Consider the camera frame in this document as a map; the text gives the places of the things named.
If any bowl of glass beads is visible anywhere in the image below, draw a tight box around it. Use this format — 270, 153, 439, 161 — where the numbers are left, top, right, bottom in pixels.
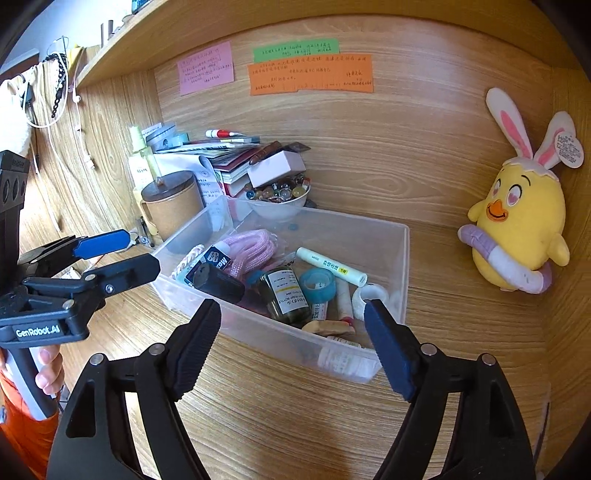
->
245, 173, 311, 221

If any small white pill bottle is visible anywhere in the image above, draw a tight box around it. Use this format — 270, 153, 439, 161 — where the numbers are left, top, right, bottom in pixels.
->
318, 347, 382, 383

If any brown lidded ceramic mug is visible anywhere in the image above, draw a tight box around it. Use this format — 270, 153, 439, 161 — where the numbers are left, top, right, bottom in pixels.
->
140, 170, 204, 241

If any green sticky note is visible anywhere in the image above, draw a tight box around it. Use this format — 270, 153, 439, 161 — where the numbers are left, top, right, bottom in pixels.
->
252, 38, 339, 63

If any stack of books papers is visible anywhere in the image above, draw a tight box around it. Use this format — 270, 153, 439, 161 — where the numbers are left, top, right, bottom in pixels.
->
139, 123, 311, 197

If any white card box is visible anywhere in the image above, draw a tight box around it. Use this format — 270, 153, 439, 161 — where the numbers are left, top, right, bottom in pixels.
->
247, 151, 307, 188

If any blue Max staples box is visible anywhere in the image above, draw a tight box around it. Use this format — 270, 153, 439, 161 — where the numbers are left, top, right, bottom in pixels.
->
183, 241, 231, 285

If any black purple cosmetic tube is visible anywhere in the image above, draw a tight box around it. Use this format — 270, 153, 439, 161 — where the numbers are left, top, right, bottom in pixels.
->
187, 263, 245, 304

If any teal tape roll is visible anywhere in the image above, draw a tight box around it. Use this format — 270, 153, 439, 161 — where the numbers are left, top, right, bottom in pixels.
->
300, 268, 337, 304

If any clear plastic storage box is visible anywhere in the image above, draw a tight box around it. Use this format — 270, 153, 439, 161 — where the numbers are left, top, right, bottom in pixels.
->
153, 196, 410, 383

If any pale yellow lip balm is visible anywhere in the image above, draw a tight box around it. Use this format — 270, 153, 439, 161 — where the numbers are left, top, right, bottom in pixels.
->
295, 247, 369, 287

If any pink rope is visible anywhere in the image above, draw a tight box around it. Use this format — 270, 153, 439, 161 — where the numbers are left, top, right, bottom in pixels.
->
221, 228, 281, 280

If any dark green medicine bottle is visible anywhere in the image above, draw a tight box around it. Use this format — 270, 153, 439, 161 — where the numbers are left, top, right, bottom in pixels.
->
256, 266, 311, 328

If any white ointment tube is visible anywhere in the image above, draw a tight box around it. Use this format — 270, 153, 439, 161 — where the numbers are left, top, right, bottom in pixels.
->
335, 278, 353, 322

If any wooden shelf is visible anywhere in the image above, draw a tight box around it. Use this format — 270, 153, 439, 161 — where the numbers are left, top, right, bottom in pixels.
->
78, 0, 590, 87

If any white tape roll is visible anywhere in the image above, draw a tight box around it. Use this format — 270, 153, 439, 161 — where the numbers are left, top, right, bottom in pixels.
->
352, 283, 390, 321

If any person left hand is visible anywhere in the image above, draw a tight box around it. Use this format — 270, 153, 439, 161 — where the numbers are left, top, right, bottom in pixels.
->
35, 345, 65, 395

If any red white marker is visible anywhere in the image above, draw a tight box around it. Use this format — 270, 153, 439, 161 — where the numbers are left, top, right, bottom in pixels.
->
204, 129, 243, 139

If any yellow chick plush toy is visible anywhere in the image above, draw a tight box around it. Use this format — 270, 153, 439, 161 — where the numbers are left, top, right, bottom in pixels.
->
458, 87, 584, 295

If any green spray bottle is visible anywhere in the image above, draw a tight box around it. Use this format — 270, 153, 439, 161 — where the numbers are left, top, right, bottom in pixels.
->
128, 125, 162, 189

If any orange sticky note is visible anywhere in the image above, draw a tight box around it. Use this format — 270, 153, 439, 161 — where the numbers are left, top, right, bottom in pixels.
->
249, 53, 374, 96

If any pink sticky note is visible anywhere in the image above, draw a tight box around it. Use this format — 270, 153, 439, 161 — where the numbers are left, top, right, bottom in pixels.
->
176, 41, 235, 96

